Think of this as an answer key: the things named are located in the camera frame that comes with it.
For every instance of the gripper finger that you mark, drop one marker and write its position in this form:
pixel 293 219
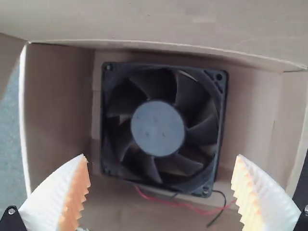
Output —
pixel 48 204
pixel 269 207

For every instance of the black square fan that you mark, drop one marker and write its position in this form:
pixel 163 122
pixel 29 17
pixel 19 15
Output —
pixel 158 127

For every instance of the cardboard box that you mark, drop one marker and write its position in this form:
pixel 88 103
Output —
pixel 60 108

